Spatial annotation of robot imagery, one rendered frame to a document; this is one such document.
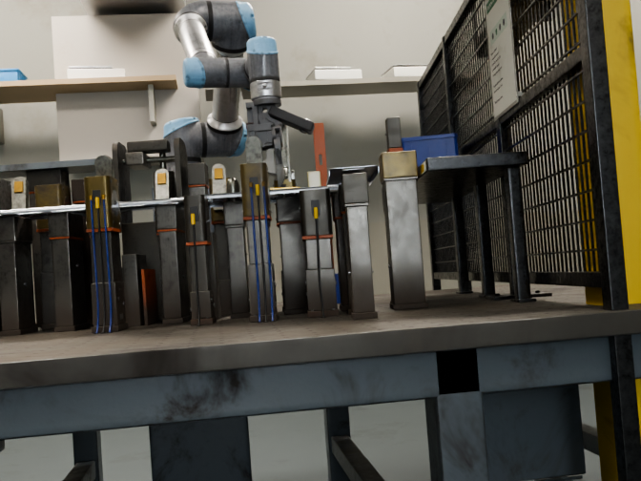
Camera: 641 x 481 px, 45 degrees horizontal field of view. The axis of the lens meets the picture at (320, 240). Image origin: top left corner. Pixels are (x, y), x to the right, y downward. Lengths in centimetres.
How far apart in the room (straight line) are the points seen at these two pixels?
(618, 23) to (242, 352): 91
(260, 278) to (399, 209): 36
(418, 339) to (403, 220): 59
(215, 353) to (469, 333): 40
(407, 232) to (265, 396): 67
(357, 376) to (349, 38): 429
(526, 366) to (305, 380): 37
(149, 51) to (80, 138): 67
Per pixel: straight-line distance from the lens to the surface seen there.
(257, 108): 190
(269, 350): 119
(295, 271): 191
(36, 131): 530
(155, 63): 491
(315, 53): 534
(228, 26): 235
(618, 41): 156
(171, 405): 124
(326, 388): 125
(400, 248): 177
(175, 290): 190
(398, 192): 178
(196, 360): 119
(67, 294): 196
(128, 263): 191
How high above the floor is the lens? 80
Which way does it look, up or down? 2 degrees up
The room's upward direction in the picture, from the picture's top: 4 degrees counter-clockwise
